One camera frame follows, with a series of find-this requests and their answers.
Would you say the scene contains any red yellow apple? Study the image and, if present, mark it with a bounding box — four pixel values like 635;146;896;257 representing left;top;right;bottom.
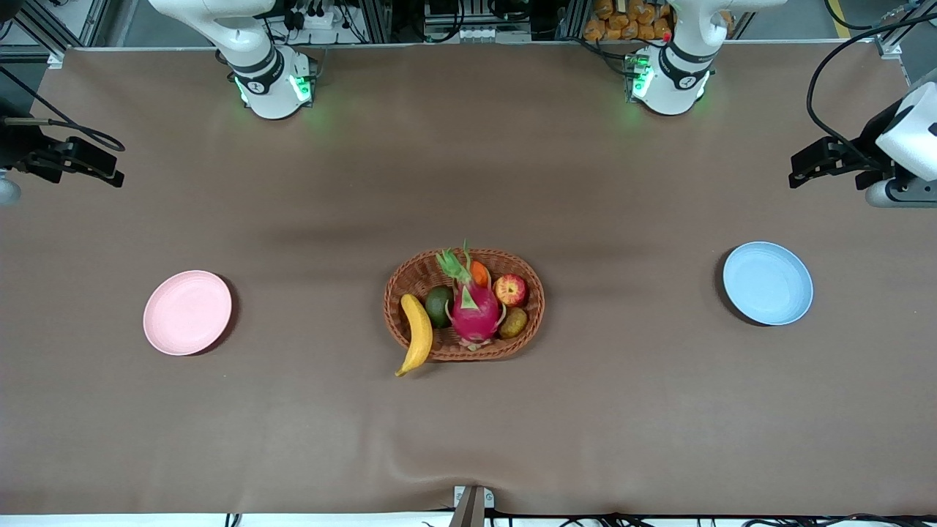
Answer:
493;274;529;307

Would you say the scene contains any yellow banana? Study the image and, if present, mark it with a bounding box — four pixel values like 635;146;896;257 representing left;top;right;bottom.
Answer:
395;294;434;378

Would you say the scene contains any blue round plate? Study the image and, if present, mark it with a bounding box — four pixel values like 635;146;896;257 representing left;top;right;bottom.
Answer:
723;242;814;326

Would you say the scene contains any pink round plate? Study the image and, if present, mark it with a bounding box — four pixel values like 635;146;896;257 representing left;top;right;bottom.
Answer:
143;270;233;357

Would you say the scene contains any bag of orange snacks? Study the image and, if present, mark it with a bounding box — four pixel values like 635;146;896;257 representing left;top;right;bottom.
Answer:
583;0;674;42

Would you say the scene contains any white power strip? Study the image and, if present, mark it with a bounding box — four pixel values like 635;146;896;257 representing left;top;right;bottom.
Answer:
282;4;339;31

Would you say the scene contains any brown table mat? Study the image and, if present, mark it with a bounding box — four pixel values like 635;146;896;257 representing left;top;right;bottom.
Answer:
0;42;937;517

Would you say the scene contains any brown kiwi fruit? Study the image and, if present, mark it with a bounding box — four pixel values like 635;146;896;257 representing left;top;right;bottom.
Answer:
499;307;529;340

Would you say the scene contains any dark green avocado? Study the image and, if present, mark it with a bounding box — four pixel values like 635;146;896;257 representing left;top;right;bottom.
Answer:
425;286;455;329

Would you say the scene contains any pink dragon fruit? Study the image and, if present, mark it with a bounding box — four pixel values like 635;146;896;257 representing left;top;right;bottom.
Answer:
436;240;507;351

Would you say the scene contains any brown wicker basket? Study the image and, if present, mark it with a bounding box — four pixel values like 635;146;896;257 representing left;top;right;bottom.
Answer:
384;249;545;362

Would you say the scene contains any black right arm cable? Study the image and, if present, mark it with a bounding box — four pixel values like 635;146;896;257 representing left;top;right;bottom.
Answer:
0;67;127;153

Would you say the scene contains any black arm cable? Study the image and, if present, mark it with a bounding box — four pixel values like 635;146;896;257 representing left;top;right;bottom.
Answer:
0;67;127;153
807;11;937;154

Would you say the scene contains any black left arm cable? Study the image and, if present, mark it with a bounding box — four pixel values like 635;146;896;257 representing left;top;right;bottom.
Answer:
807;11;937;154

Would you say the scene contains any aluminium frame profile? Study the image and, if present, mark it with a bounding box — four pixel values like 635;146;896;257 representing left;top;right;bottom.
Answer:
875;7;937;61
0;0;111;68

